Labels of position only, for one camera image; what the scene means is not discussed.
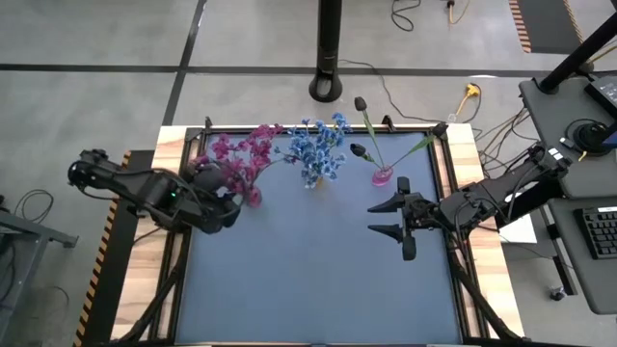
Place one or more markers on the black hazard-edged floor strip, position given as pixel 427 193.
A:
pixel 111 279

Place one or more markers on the gray side table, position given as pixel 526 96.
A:
pixel 29 231

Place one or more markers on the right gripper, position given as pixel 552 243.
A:
pixel 431 214

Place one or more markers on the black caster wheel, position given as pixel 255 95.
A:
pixel 557 294

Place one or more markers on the pink glass vase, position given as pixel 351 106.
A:
pixel 381 177

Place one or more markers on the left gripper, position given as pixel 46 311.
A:
pixel 214 207

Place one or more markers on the black keyboard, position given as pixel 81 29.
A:
pixel 600 233

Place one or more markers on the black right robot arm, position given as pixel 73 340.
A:
pixel 511 185

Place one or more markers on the black desk leg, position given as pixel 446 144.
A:
pixel 561 260

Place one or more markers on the black round desk device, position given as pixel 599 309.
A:
pixel 590 137

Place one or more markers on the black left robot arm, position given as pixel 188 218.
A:
pixel 140 185

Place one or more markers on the black hazard-edged floor mat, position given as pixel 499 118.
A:
pixel 544 24

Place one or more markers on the black desk post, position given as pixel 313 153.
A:
pixel 578 55

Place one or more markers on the black camera stand pole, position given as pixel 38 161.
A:
pixel 329 48

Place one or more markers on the blue table mat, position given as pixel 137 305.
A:
pixel 313 299

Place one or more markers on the gray desk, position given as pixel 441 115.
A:
pixel 554 120

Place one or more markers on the yellow glass vase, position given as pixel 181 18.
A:
pixel 319 183

